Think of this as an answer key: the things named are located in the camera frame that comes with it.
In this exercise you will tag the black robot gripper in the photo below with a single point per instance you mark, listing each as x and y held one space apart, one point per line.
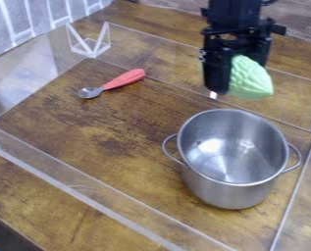
217 54

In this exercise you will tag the green bumpy bitter gourd toy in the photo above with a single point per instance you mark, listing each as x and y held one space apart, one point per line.
250 80

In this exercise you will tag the silver metal pot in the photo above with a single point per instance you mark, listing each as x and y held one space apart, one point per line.
234 153

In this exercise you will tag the clear acrylic triangle stand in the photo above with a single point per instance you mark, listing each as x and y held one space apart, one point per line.
88 46

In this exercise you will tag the black strip on wall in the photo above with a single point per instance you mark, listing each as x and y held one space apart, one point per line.
279 29

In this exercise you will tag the spoon with red handle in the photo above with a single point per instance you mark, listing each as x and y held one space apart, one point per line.
126 79

